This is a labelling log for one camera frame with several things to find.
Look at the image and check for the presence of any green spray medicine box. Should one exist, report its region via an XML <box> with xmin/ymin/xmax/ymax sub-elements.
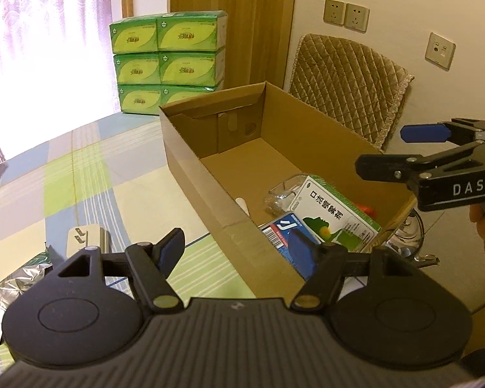
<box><xmin>288</xmin><ymin>175</ymin><xmax>382</xmax><ymax>251</ymax></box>

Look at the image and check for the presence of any blue floss pick box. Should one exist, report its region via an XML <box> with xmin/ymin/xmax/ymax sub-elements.
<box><xmin>259</xmin><ymin>212</ymin><xmax>320</xmax><ymax>280</ymax></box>

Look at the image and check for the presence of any white power adapter plug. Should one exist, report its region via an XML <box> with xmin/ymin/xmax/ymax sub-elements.
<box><xmin>65</xmin><ymin>223</ymin><xmax>111</xmax><ymax>258</ymax></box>

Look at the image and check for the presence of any clear plastic clamshell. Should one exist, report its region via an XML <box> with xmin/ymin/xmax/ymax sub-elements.
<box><xmin>264</xmin><ymin>173</ymin><xmax>307</xmax><ymax>216</ymax></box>

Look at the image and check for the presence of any white plastic rice spoon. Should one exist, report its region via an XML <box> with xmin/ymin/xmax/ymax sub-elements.
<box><xmin>235</xmin><ymin>197</ymin><xmax>250</xmax><ymax>216</ymax></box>

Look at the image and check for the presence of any silver foil bag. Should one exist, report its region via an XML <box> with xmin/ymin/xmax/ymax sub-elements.
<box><xmin>0</xmin><ymin>249</ymin><xmax>53</xmax><ymax>345</ymax></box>

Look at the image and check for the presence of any red snack packet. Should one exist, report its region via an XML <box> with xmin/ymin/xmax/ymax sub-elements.
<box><xmin>355</xmin><ymin>203</ymin><xmax>377</xmax><ymax>220</ymax></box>

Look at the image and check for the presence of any checkered tablecloth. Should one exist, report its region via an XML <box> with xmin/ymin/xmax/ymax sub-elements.
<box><xmin>0</xmin><ymin>110</ymin><xmax>260</xmax><ymax>372</ymax></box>

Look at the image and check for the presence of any quilted brown chair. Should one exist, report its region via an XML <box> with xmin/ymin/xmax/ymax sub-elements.
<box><xmin>289</xmin><ymin>33</ymin><xmax>415</xmax><ymax>151</ymax></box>

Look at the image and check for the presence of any brown cardboard box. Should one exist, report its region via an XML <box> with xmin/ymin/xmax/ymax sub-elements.
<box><xmin>160</xmin><ymin>82</ymin><xmax>416</xmax><ymax>300</ymax></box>

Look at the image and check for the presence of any green tissue pack stack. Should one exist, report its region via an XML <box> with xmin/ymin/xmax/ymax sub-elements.
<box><xmin>109</xmin><ymin>11</ymin><xmax>229</xmax><ymax>116</ymax></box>

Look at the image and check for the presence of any brown wooden door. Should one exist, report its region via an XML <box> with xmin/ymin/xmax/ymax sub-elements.
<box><xmin>169</xmin><ymin>0</ymin><xmax>295</xmax><ymax>88</ymax></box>

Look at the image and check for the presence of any sheer purple curtain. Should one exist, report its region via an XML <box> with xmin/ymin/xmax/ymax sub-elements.
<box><xmin>0</xmin><ymin>0</ymin><xmax>119</xmax><ymax>158</ymax></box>

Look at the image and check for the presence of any single wall socket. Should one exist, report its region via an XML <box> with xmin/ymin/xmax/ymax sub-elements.
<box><xmin>425</xmin><ymin>32</ymin><xmax>457</xmax><ymax>71</ymax></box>

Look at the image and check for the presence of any double wall socket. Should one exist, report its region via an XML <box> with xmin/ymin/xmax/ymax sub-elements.
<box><xmin>323</xmin><ymin>0</ymin><xmax>370</xmax><ymax>33</ymax></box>

